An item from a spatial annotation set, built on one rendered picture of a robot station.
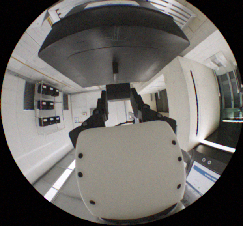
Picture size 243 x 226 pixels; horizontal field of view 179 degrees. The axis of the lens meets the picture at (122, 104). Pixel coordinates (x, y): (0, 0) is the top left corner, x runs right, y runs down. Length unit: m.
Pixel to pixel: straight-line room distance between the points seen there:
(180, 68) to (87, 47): 0.44
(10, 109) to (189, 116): 2.97
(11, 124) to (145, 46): 2.72
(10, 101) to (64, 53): 2.58
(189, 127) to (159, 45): 0.41
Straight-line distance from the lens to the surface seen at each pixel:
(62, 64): 0.20
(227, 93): 1.32
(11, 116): 2.67
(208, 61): 0.67
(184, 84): 0.48
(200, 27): 0.51
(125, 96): 0.95
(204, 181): 0.60
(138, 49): 0.17
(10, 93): 2.72
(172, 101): 0.66
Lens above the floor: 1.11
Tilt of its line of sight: 3 degrees down
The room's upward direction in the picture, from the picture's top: 174 degrees clockwise
